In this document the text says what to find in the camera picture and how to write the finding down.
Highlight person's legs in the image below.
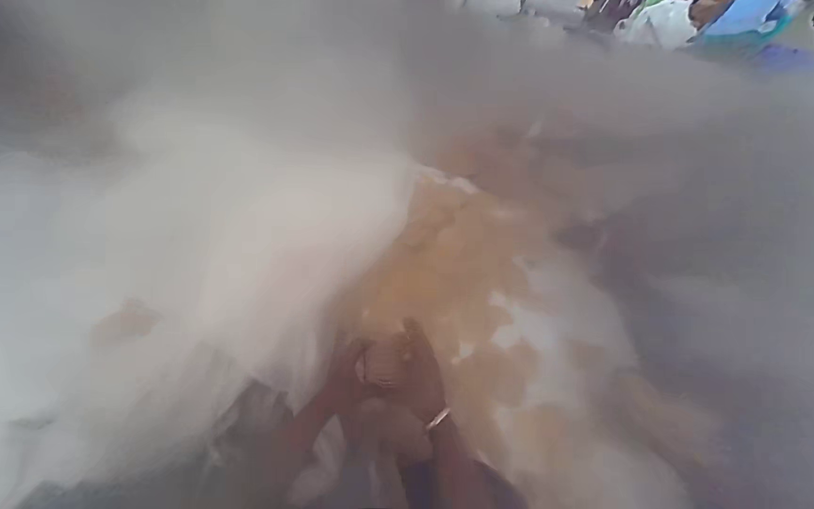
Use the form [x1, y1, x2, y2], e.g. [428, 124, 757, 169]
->
[340, 397, 528, 509]

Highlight pile of colourful bags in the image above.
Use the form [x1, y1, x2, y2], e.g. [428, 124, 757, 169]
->
[460, 0, 814, 72]

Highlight person's left forearm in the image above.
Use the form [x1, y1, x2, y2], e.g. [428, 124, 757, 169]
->
[262, 397, 341, 509]

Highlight person's right hand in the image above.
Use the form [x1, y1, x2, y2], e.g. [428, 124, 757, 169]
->
[394, 317, 448, 429]

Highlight person's right forearm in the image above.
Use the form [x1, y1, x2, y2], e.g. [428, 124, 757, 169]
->
[424, 407, 494, 509]

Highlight pile of tan pieces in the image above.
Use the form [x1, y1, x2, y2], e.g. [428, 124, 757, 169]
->
[333, 171, 578, 489]

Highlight person's left hand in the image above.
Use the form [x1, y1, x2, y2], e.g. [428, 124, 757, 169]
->
[317, 338, 374, 427]

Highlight large white sheet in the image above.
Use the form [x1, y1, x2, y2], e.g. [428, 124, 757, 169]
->
[0, 106, 415, 489]

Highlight tan ridged round piece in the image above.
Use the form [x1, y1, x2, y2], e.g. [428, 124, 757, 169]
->
[358, 335, 410, 388]

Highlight white cloth under tan pieces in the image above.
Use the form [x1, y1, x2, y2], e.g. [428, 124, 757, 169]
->
[449, 254, 691, 509]

